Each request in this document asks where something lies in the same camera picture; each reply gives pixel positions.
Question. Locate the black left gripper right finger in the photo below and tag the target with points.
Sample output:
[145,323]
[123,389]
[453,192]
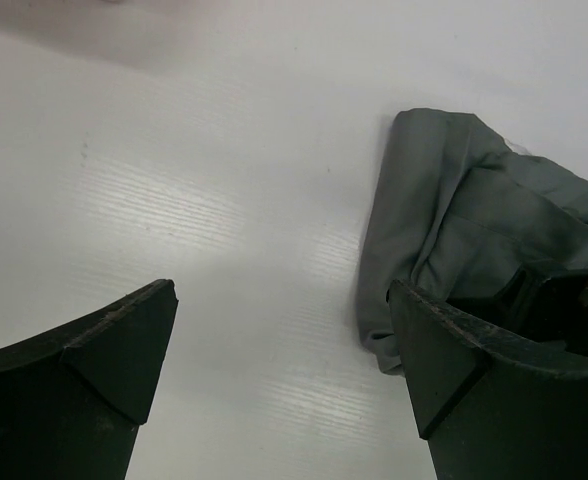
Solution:
[489,403]

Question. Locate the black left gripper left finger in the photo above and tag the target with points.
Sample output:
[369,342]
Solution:
[73,398]

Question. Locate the grey pleated skirt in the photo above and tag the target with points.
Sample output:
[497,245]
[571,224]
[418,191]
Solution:
[457,210]

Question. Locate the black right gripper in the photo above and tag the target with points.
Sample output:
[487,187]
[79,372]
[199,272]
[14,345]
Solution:
[548,305]

